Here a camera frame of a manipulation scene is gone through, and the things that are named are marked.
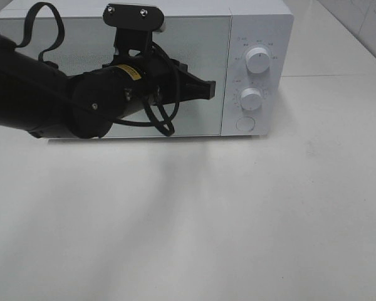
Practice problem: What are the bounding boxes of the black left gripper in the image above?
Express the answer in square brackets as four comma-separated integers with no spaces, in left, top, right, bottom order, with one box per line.
[102,51,216,121]

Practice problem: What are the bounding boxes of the white microwave door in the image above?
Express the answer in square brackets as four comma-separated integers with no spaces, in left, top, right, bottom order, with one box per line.
[0,17,230,138]

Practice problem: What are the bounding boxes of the round white door button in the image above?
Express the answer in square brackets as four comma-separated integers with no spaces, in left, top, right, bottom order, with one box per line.
[236,117,256,132]

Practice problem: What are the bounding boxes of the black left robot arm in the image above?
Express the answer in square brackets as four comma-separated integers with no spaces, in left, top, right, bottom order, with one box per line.
[0,35,216,139]

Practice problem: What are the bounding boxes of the lower white timer knob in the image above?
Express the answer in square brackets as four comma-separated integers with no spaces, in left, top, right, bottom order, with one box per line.
[240,88,263,111]

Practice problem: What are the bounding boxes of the white microwave oven body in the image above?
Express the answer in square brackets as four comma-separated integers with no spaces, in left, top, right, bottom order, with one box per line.
[0,1,294,136]

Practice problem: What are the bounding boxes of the upper white power knob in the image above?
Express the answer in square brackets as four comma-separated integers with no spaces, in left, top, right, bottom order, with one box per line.
[245,46,271,74]

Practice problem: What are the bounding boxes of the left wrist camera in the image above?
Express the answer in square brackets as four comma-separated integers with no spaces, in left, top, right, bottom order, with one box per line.
[103,3,165,57]

